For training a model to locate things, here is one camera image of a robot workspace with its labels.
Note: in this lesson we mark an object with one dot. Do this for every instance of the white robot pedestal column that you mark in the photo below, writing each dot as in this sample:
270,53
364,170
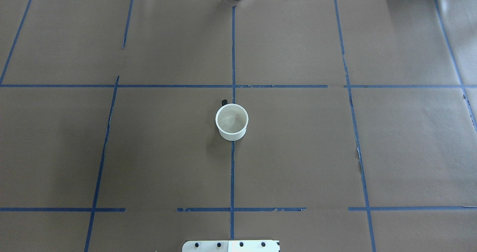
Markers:
232,246

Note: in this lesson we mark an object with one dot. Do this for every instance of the brown paper table cover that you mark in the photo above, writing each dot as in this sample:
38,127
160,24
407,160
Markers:
361,133

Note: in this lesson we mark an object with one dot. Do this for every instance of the white mug with smiley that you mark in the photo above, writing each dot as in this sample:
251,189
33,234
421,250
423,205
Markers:
231,121

